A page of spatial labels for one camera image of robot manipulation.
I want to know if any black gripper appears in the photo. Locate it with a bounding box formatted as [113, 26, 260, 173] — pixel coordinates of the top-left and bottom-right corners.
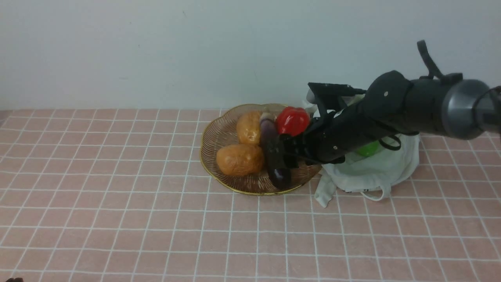
[266, 103, 386, 171]

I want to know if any dark purple eggplant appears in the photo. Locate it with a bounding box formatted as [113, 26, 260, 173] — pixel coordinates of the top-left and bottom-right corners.
[260, 113, 292, 191]

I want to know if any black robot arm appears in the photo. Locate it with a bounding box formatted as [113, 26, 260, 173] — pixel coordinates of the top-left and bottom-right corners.
[263, 71, 500, 169]

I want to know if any white cloth tote bag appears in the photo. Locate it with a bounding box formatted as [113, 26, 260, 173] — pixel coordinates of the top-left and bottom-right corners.
[314, 134, 420, 208]

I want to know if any lower brown potato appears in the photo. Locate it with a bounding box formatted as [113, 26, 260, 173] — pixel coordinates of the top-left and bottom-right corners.
[216, 143, 265, 176]

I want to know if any brown potato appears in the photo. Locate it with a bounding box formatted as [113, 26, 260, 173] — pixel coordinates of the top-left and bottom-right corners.
[236, 111, 262, 146]
[216, 143, 265, 176]

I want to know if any red bell pepper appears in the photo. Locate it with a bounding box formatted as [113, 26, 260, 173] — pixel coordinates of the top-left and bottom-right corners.
[275, 107, 310, 136]

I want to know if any upper brown potato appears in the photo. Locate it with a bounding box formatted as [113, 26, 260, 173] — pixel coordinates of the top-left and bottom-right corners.
[236, 111, 262, 146]

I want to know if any ribbed amber glass plate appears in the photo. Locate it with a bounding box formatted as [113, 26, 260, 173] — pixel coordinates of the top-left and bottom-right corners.
[199, 103, 322, 196]

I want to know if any green cucumber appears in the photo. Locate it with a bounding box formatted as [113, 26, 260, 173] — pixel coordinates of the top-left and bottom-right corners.
[356, 141, 381, 157]

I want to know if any pink checkered tablecloth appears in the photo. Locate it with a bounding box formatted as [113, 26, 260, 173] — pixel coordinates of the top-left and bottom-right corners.
[0, 109, 501, 282]

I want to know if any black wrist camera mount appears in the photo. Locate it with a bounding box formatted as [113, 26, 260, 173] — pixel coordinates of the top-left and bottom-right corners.
[306, 82, 366, 117]

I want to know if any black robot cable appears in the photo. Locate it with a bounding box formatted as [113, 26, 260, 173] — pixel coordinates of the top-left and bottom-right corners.
[416, 40, 463, 82]

